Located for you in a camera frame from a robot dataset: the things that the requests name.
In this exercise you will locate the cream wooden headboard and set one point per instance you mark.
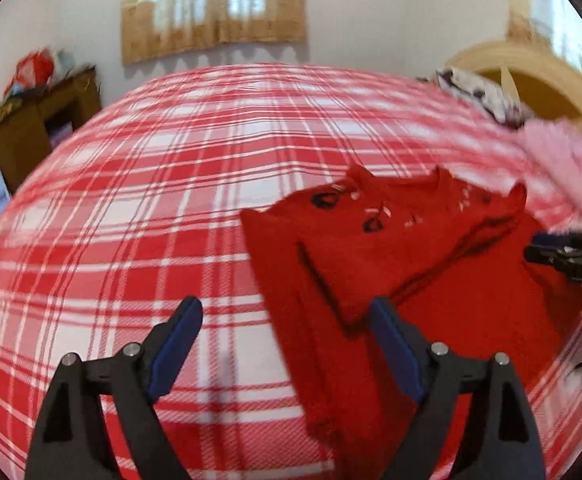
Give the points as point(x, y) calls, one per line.
point(546, 80)

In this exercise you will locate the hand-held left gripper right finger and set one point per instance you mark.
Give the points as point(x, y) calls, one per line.
point(396, 350)

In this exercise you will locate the red plaid bed sheet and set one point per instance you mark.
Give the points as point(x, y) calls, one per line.
point(146, 185)

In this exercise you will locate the lilac box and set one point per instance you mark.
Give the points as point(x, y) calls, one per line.
point(58, 135)

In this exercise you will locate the red knitted sweater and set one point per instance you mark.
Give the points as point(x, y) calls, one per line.
point(331, 260)

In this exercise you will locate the brown wooden desk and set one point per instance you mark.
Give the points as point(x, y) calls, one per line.
point(21, 135)

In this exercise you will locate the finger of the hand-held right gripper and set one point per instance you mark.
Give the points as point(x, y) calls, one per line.
point(551, 240)
point(541, 255)

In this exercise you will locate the beige window curtain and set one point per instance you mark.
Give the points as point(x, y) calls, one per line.
point(211, 20)

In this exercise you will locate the pink floral pillow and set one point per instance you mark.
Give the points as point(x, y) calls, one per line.
point(561, 155)

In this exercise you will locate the light blue bag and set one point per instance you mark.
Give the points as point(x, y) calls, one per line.
point(63, 62)

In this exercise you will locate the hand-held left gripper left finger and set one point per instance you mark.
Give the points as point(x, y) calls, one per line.
point(176, 345)

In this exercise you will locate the red gift bag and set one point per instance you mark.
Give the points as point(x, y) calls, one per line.
point(33, 67)

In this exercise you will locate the grey patterned pillow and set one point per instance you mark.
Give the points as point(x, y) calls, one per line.
point(476, 90)

